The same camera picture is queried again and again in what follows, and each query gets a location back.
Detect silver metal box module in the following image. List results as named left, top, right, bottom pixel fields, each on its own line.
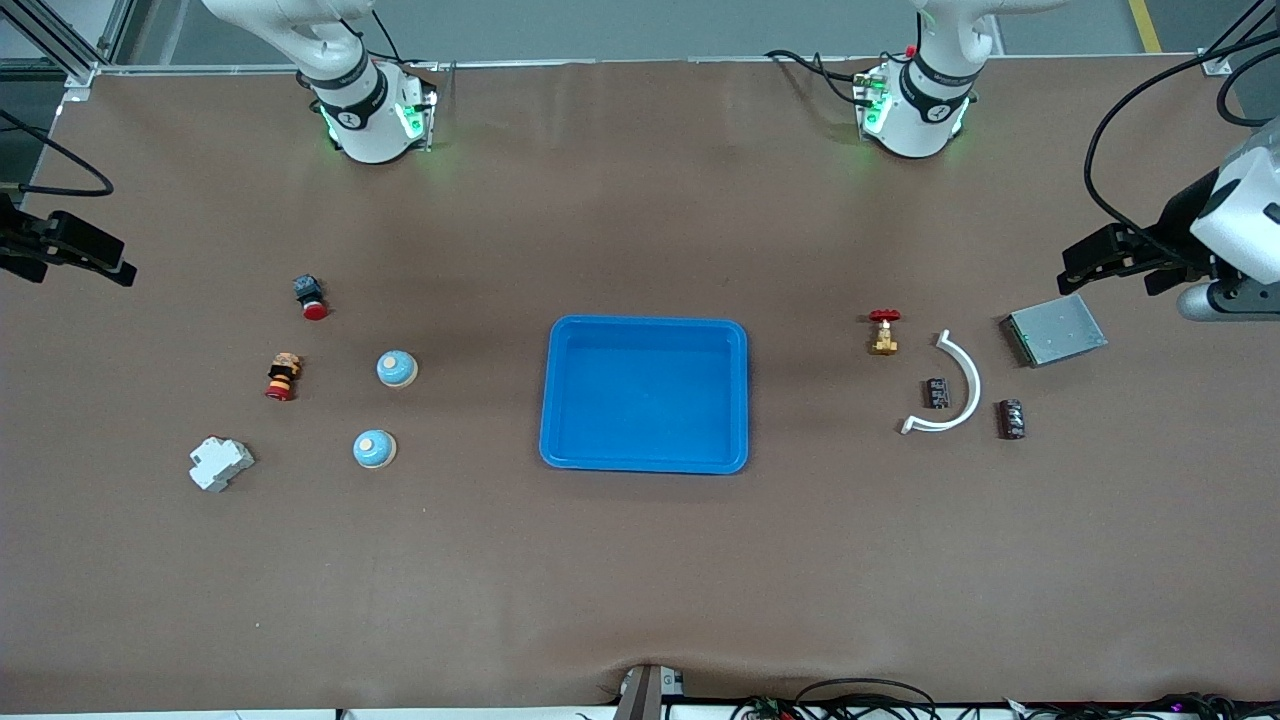
left=1000, top=293, right=1109, bottom=369

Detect white curved plastic clip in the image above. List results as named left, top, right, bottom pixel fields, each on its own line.
left=900, top=330, right=983, bottom=435

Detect white circuit breaker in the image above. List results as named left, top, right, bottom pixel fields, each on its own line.
left=188, top=436, right=256, bottom=493

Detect blue plastic tray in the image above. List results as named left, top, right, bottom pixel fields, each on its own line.
left=539, top=316, right=750, bottom=475

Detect brown table cover mat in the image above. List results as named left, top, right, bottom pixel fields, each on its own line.
left=0, top=55, right=1280, bottom=713

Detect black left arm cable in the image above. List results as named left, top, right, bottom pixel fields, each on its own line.
left=1085, top=45, right=1280, bottom=256

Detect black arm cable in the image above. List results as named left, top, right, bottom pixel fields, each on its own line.
left=1085, top=45, right=1280, bottom=256
left=0, top=108, right=113, bottom=197

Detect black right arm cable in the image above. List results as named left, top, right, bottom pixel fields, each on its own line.
left=0, top=108, right=113, bottom=197

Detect aluminium frame profile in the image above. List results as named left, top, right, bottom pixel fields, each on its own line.
left=0, top=0, right=131, bottom=89
left=1198, top=0, right=1280, bottom=77

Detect red yellow emergency stop switch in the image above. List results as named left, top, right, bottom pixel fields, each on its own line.
left=264, top=352, right=303, bottom=402

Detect black base connector cable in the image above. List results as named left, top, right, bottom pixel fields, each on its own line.
left=765, top=48, right=871, bottom=106

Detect black cable bunch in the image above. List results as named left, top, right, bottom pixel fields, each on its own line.
left=1000, top=690, right=1280, bottom=720

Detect black looped cable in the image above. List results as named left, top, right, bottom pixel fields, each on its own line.
left=795, top=678, right=939, bottom=720

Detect grey table edge bracket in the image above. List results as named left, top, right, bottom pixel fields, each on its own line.
left=612, top=664, right=687, bottom=720

